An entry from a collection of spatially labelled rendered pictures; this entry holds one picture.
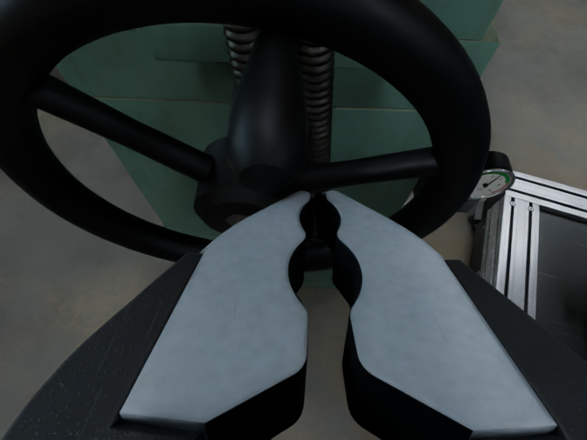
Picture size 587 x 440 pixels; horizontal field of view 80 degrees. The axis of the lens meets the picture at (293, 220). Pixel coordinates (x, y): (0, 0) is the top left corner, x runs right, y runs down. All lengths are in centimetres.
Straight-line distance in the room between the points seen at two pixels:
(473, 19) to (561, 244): 81
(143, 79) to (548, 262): 95
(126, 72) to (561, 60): 183
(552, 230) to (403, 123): 73
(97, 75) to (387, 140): 34
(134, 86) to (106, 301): 81
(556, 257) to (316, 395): 69
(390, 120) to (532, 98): 135
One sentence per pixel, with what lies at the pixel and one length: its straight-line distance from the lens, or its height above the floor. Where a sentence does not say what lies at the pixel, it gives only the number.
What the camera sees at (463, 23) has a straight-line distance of 38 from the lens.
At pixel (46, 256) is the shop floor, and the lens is 130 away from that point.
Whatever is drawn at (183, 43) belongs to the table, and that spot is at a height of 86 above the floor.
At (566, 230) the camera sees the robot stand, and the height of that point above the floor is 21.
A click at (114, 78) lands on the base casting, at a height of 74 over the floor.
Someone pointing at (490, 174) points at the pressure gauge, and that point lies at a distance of 46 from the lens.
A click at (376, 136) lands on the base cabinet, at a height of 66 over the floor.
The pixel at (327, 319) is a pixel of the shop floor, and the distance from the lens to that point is 104.
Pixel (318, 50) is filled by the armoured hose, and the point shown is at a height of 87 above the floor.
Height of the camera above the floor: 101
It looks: 63 degrees down
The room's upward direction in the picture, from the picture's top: 3 degrees clockwise
